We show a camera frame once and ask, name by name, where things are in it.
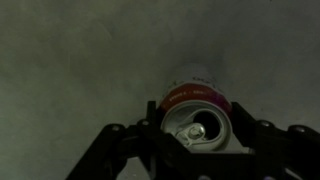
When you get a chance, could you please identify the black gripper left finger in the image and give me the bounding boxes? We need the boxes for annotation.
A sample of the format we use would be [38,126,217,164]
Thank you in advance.
[65,100,188,180]

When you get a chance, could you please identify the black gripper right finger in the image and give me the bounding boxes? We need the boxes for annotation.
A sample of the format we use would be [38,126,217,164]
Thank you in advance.
[231,102,320,180]

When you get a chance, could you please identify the red and white drink can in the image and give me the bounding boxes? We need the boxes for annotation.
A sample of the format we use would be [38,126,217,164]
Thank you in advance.
[159,63,232,151]

